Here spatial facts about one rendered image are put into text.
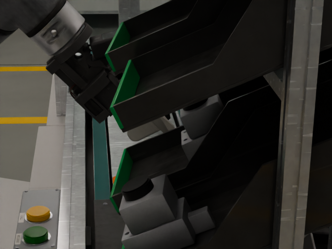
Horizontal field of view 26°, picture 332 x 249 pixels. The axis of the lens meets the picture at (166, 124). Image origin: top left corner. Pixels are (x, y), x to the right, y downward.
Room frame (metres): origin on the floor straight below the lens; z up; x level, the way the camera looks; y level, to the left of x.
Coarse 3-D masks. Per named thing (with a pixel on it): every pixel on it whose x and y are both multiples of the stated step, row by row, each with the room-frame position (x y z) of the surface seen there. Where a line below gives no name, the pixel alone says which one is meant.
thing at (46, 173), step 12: (48, 132) 1.70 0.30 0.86; (60, 132) 1.70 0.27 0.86; (108, 132) 1.70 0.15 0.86; (36, 144) 1.62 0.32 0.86; (48, 144) 1.62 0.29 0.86; (60, 144) 1.62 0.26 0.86; (108, 144) 1.62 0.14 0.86; (36, 156) 1.55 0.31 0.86; (48, 156) 1.55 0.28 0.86; (60, 156) 1.55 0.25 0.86; (108, 156) 1.55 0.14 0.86; (36, 168) 1.48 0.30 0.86; (48, 168) 1.48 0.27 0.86; (60, 168) 1.48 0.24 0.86; (36, 180) 1.42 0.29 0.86; (48, 180) 1.42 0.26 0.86; (60, 180) 1.42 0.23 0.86
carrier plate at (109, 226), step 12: (96, 204) 1.11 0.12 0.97; (108, 204) 1.11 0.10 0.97; (96, 216) 1.07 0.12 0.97; (108, 216) 1.07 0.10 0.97; (120, 216) 1.07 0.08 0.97; (96, 228) 1.03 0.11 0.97; (108, 228) 1.03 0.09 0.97; (120, 228) 1.03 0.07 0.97; (96, 240) 0.99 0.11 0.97; (108, 240) 0.99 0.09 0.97; (120, 240) 0.99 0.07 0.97
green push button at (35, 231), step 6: (30, 228) 1.03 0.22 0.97; (36, 228) 1.03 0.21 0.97; (42, 228) 1.03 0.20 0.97; (24, 234) 1.01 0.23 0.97; (30, 234) 1.01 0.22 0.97; (36, 234) 1.01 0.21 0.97; (42, 234) 1.01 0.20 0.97; (24, 240) 1.00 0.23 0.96; (30, 240) 1.00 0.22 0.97; (36, 240) 1.00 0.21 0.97; (42, 240) 1.00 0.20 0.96
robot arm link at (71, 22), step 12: (60, 12) 0.98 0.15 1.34; (72, 12) 0.99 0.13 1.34; (48, 24) 0.97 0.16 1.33; (60, 24) 0.97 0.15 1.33; (72, 24) 0.98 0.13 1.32; (36, 36) 0.97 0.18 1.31; (48, 36) 0.97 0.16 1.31; (60, 36) 0.97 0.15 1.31; (72, 36) 0.97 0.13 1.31; (48, 48) 0.98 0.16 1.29; (60, 48) 0.97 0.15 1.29
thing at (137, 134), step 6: (156, 120) 0.96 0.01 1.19; (162, 120) 0.97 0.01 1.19; (138, 126) 0.97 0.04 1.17; (144, 126) 0.97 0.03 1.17; (150, 126) 0.97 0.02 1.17; (156, 126) 0.97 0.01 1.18; (162, 126) 0.97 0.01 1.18; (168, 126) 0.97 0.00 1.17; (132, 132) 0.97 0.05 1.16; (138, 132) 0.97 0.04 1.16; (144, 132) 0.97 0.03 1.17; (150, 132) 0.97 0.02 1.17; (132, 138) 0.97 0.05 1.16; (138, 138) 0.97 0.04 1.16
